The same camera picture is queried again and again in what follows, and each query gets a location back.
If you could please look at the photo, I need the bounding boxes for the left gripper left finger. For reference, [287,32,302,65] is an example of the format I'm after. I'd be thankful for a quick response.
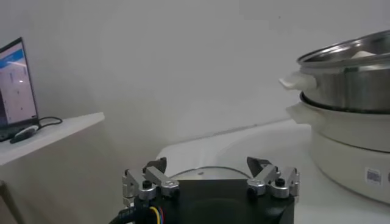
[121,156,181,208]

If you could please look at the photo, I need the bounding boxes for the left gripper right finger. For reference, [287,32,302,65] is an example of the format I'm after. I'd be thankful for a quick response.
[246,156,301,200]

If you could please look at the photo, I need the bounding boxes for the stainless steel steamer basket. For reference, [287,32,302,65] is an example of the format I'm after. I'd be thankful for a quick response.
[278,29,390,114]

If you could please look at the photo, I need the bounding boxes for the glass pot lid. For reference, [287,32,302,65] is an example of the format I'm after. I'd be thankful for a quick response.
[169,166,252,181]

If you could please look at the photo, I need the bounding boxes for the white electric cooking pot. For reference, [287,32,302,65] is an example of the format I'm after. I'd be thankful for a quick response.
[285,91,390,206]

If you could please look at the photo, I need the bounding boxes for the white folding side table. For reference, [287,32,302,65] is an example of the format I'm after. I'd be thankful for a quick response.
[0,111,106,224]

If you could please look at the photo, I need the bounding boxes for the black computer mouse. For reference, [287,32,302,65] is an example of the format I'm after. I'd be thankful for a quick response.
[9,124,41,145]

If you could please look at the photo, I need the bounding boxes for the black laptop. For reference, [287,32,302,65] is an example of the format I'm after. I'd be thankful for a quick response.
[0,37,41,143]

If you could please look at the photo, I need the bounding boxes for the coloured gripper wires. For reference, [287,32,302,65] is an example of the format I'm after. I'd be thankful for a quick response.
[148,205,166,224]

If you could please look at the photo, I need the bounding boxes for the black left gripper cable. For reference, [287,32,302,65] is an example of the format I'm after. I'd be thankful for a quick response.
[108,205,144,224]

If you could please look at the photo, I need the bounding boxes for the black looped laptop cable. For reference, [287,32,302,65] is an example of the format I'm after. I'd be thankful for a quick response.
[37,116,64,131]

